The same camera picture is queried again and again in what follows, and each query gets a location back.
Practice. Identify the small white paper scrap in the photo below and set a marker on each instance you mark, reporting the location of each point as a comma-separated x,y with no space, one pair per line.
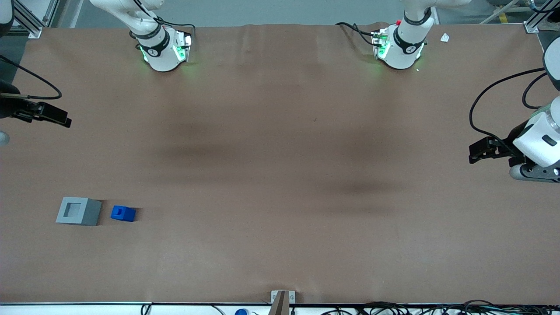
445,37

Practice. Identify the brown table cover sheet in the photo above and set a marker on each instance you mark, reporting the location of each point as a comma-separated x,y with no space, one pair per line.
280,183

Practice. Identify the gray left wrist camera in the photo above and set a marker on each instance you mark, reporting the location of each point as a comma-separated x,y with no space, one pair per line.
531,173

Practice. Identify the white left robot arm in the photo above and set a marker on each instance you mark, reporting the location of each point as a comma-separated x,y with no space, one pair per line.
404,46

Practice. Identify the small blue round object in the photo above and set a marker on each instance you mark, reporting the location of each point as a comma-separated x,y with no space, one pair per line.
241,312

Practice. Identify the gray square hollow base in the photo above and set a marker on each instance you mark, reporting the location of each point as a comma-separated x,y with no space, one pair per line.
89,212

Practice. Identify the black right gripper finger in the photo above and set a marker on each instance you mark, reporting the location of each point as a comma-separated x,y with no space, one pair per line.
53,111
65,124

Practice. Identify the blue plastic part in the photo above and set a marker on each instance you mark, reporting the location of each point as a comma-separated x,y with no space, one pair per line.
123,213

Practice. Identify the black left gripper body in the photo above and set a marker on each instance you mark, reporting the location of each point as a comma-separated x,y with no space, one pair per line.
515,134

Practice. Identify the aluminium frame profile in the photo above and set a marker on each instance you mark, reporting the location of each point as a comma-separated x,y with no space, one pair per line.
534,24
30,19

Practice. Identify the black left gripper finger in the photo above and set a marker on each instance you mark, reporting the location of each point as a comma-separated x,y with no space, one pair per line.
484,144
474,158

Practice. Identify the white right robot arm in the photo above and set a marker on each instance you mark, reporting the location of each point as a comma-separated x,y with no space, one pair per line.
160,49

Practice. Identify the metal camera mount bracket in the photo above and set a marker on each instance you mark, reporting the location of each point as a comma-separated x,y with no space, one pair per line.
282,302

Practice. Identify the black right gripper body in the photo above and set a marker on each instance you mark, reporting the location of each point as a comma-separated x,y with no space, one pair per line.
6,107

